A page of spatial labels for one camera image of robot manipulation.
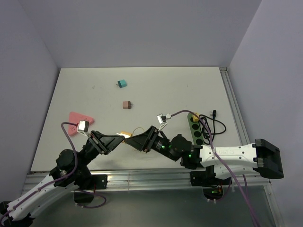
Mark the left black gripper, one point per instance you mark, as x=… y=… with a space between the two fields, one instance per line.
x=105 y=144

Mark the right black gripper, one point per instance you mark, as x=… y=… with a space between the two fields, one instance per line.
x=144 y=141

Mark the yellow charger with cable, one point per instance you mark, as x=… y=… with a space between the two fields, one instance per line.
x=127 y=134

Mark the yellow plug adapter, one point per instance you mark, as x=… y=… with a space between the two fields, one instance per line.
x=195 y=117

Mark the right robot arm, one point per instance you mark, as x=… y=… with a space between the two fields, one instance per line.
x=259 y=157

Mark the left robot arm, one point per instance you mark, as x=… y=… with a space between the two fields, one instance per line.
x=71 y=173

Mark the brown plug adapter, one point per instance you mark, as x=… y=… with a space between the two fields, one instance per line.
x=127 y=105

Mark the teal plug adapter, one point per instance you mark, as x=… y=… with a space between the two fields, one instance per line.
x=121 y=83

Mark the green power strip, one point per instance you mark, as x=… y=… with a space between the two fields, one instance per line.
x=196 y=132

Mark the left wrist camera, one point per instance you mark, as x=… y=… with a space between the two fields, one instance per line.
x=83 y=128

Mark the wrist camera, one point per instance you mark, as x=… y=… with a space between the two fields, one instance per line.
x=162 y=119
x=83 y=128

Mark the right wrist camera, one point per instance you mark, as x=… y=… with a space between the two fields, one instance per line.
x=162 y=119

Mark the aluminium front rail frame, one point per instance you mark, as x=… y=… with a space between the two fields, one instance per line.
x=175 y=178

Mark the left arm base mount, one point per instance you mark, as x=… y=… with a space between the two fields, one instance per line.
x=84 y=199

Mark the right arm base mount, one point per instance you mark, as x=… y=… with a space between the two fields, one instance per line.
x=212 y=186

